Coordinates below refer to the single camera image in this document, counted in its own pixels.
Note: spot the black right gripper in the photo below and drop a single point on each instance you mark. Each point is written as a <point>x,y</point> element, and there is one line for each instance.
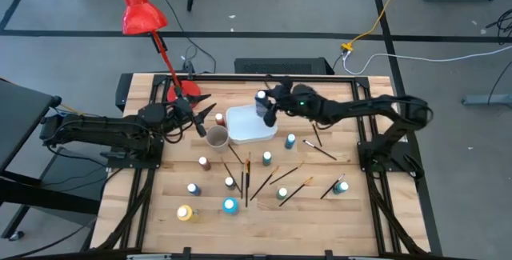
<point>296,100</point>

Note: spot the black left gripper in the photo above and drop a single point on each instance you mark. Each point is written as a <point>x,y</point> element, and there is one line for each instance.
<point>180,110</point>

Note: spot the large purple paint bottle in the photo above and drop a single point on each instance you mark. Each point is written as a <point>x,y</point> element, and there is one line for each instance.
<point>261,102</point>

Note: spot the beige plastic cup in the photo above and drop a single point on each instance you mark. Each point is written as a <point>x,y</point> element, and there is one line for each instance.
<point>217,137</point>

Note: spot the white plastic bin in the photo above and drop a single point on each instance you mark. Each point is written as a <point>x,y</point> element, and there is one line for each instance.
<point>244,126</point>

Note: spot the small sky-blue paint bottle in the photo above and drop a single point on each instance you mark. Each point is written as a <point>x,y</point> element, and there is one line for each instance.
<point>290,141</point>

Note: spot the small dark red paint bottle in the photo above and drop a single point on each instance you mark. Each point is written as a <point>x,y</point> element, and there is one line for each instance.
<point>204,163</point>

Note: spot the thin black paintbrush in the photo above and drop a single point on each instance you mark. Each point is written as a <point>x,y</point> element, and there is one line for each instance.
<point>317,135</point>

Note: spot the small teal paint bottle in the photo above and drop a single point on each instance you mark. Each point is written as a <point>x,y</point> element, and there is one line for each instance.
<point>266,158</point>
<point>341,187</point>

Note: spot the black paintbrush silver ferrule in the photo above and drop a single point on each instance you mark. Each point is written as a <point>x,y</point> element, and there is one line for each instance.
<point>320,150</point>

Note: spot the small black paint bottle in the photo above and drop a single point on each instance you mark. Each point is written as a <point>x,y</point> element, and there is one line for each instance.
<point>229,182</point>

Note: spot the small blue paint bottle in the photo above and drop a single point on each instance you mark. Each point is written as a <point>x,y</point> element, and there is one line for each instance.
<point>194,189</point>

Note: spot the small green paint bottle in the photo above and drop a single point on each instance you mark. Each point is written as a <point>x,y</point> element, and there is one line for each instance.
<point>282,193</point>

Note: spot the large turquoise paint bottle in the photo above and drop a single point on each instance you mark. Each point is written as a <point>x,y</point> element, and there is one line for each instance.
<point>230,206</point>

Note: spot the large yellow paint bottle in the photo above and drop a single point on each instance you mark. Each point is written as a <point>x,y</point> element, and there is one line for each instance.
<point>186,213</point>

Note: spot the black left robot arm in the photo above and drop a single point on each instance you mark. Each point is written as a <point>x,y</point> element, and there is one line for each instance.
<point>100,130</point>

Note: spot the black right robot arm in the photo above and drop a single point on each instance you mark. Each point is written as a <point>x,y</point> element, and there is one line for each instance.
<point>360,108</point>

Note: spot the black computer case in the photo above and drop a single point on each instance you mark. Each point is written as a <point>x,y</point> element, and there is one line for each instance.
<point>280,66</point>

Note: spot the red desk lamp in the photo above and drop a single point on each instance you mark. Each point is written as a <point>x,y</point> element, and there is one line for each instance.
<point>140,12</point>

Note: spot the black side desk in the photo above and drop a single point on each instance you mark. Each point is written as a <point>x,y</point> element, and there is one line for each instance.
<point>20,112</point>

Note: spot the grey desk foot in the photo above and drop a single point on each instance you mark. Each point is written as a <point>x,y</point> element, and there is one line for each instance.
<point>488,100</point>

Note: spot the black aluminium table frame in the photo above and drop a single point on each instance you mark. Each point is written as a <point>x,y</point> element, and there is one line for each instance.
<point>240,78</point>

